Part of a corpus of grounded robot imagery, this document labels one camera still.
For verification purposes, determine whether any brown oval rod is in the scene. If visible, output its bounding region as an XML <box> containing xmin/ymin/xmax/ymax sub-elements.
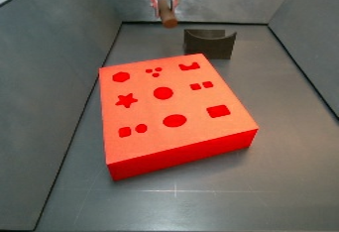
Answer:
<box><xmin>158</xmin><ymin>0</ymin><xmax>178</xmax><ymax>29</ymax></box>

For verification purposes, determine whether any dark curved fixture cradle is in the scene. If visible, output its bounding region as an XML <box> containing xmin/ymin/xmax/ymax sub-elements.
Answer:
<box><xmin>183</xmin><ymin>29</ymin><xmax>238</xmax><ymax>59</ymax></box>

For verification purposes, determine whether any red shape-sorter block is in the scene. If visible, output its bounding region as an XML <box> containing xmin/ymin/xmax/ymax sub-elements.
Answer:
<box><xmin>99</xmin><ymin>54</ymin><xmax>258</xmax><ymax>180</ymax></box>

